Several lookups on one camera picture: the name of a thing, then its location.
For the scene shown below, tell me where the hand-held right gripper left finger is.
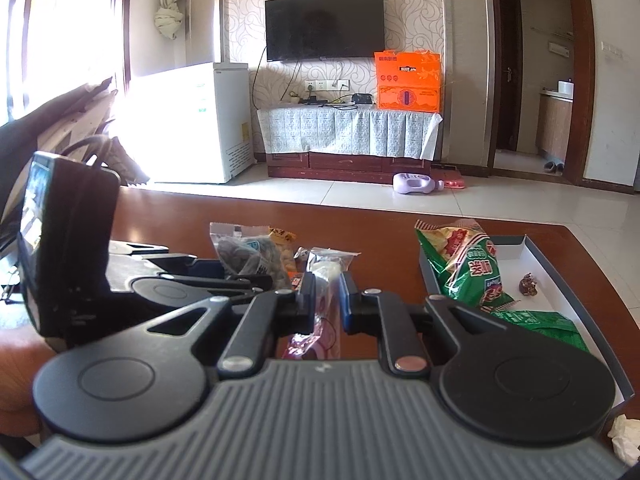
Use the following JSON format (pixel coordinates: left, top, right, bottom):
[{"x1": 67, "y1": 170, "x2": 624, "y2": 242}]
[{"x1": 137, "y1": 271, "x2": 319, "y2": 381}]

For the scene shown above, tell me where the white chest freezer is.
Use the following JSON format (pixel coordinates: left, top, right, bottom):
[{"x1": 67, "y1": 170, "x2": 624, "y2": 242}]
[{"x1": 122, "y1": 61, "x2": 254, "y2": 186}]

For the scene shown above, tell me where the wooden television cabinet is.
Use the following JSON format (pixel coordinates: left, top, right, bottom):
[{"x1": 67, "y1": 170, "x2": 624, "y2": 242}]
[{"x1": 265, "y1": 147, "x2": 443, "y2": 186}]

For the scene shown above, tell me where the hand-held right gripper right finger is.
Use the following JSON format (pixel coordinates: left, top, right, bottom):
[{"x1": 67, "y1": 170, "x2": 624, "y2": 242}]
[{"x1": 339, "y1": 271, "x2": 507, "y2": 377}]

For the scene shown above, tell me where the orange gift box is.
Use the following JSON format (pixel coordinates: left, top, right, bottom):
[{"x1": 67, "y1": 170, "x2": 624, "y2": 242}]
[{"x1": 374, "y1": 50, "x2": 443, "y2": 114}]

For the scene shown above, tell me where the purple plastic bottle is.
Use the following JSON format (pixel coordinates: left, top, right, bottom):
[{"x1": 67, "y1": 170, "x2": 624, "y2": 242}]
[{"x1": 392, "y1": 172, "x2": 446, "y2": 196}]

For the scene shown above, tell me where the black television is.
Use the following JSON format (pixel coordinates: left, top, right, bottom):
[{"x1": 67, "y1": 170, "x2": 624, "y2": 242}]
[{"x1": 264, "y1": 0, "x2": 386, "y2": 63}]

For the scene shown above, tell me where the wooden kitchen cabinet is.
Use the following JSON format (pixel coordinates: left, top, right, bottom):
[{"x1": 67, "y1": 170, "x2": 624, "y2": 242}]
[{"x1": 536, "y1": 91, "x2": 573, "y2": 161}]

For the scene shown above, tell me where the grey cardboard box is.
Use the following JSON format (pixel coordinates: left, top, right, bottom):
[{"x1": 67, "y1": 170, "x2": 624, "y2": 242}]
[{"x1": 417, "y1": 234, "x2": 629, "y2": 411}]

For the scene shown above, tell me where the green puffed snack bag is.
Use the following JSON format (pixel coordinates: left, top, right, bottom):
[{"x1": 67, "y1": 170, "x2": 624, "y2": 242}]
[{"x1": 414, "y1": 219, "x2": 516, "y2": 312}]

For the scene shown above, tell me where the yellow nut packet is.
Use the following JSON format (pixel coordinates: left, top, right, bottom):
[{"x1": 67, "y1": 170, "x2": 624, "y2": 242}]
[{"x1": 267, "y1": 227, "x2": 299, "y2": 283}]

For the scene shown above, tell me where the dark wooden door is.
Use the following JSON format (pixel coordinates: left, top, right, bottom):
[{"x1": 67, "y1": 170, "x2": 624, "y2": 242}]
[{"x1": 496, "y1": 0, "x2": 523, "y2": 153}]

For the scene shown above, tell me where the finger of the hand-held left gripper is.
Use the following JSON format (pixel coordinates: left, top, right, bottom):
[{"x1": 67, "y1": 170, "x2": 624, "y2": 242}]
[
  {"x1": 192, "y1": 257, "x2": 228, "y2": 277},
  {"x1": 165, "y1": 271, "x2": 261, "y2": 295}
]

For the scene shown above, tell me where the pale patterned table cloth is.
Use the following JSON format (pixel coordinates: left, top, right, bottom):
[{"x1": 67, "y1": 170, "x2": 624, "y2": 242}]
[{"x1": 256, "y1": 105, "x2": 444, "y2": 160}]

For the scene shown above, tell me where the white crumpled tissue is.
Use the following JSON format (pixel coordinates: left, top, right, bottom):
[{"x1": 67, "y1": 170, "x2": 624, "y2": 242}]
[{"x1": 606, "y1": 414, "x2": 640, "y2": 463}]

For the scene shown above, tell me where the pink candy packet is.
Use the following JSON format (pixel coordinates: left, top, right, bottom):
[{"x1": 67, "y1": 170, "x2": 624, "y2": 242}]
[{"x1": 282, "y1": 247, "x2": 362, "y2": 361}]

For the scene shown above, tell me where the knotted beige curtain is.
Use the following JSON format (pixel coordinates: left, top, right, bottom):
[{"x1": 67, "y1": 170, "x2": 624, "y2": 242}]
[{"x1": 152, "y1": 0, "x2": 185, "y2": 41}]

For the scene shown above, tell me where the clear sunflower seed packet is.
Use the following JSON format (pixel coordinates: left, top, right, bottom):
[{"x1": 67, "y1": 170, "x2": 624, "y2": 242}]
[{"x1": 209, "y1": 221, "x2": 287, "y2": 291}]

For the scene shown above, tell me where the green snack packet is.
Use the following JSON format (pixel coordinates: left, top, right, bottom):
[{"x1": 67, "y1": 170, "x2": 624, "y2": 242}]
[{"x1": 492, "y1": 309, "x2": 592, "y2": 356}]

